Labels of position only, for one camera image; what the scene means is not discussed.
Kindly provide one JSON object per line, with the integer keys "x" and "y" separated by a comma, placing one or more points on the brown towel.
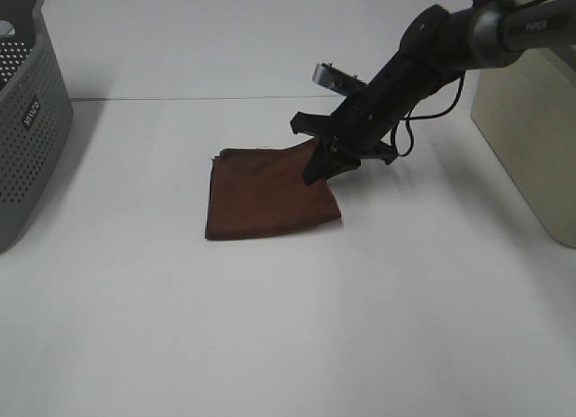
{"x": 260, "y": 193}

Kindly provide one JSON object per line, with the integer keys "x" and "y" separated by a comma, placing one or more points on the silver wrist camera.
{"x": 335, "y": 80}

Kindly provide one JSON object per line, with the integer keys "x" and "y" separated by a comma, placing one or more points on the grey perforated plastic basket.
{"x": 36, "y": 114}

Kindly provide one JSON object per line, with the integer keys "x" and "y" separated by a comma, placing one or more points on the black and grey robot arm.
{"x": 437, "y": 49}

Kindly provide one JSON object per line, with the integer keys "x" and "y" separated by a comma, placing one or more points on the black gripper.
{"x": 351, "y": 132}

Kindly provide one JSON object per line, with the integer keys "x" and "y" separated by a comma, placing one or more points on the beige plastic storage bin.
{"x": 526, "y": 113}

